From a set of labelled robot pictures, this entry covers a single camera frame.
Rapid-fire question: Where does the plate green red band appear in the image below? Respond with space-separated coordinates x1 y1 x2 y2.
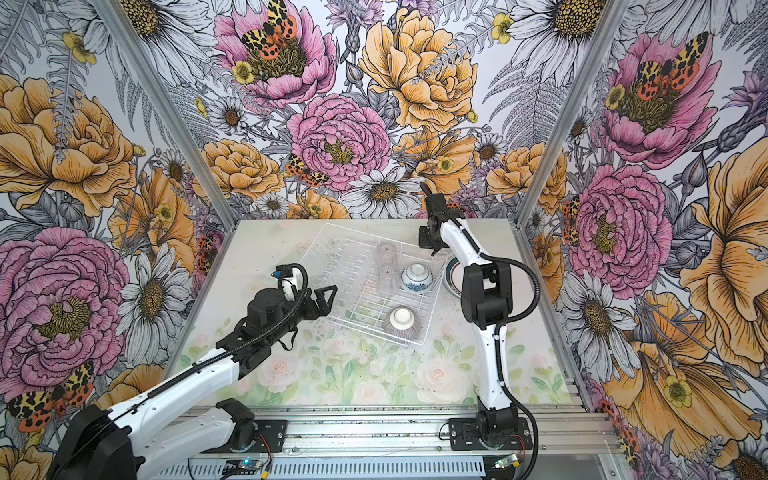
442 257 464 299

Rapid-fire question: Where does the left aluminium corner post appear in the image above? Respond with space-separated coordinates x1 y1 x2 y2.
89 0 238 232

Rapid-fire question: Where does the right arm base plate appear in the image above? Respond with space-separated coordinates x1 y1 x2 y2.
448 418 534 452

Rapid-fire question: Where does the striped brown white bowl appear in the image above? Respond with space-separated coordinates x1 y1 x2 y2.
384 306 420 338

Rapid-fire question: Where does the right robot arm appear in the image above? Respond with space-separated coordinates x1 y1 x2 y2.
420 182 519 447

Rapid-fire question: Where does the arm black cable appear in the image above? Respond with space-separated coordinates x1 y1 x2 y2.
143 262 310 397
449 215 542 480

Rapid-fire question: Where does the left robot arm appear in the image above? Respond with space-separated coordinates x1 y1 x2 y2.
47 285 338 479

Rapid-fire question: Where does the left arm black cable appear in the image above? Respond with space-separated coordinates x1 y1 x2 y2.
143 262 310 397

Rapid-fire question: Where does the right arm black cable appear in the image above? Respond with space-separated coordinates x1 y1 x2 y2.
449 215 542 480

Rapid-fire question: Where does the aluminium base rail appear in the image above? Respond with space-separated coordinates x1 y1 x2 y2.
137 404 625 480

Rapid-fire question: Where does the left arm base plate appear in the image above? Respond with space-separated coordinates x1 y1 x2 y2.
218 419 288 453

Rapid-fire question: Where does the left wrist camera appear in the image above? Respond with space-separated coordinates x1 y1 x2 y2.
272 266 304 302

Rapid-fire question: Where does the green circuit board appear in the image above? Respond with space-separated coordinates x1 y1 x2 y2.
222 458 268 477

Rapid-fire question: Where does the white wire dish rack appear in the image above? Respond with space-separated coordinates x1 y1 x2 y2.
301 224 448 346

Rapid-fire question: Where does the right aluminium corner post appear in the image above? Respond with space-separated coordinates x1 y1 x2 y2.
512 0 637 229

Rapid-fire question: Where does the white blue floral bowl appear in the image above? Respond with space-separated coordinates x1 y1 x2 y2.
401 262 434 294

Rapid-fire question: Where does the clear glass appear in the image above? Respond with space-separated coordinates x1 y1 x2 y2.
376 263 401 296
375 241 400 267

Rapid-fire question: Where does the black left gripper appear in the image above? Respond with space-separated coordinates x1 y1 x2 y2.
267 286 337 343

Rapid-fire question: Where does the aluminium corner post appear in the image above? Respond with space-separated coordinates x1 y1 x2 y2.
89 0 238 232
512 0 637 229

